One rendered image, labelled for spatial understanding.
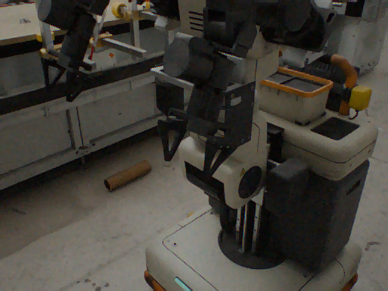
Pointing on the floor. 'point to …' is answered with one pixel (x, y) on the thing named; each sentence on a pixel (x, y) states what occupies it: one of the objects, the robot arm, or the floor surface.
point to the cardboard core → (126, 175)
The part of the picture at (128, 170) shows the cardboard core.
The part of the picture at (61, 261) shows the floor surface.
